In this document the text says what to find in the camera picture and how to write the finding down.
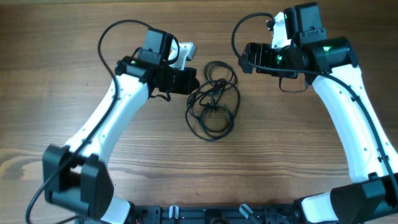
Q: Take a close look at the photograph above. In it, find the black cable bundle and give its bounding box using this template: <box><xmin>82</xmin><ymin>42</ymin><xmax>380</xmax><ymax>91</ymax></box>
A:
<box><xmin>185</xmin><ymin>60</ymin><xmax>241</xmax><ymax>142</ymax></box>

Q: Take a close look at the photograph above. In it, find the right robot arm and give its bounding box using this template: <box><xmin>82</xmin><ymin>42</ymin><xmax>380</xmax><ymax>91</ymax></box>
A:
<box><xmin>237</xmin><ymin>2</ymin><xmax>397</xmax><ymax>223</ymax></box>

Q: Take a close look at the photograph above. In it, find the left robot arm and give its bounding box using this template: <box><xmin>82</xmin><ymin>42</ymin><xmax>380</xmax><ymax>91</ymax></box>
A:
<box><xmin>42</xmin><ymin>28</ymin><xmax>199</xmax><ymax>223</ymax></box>

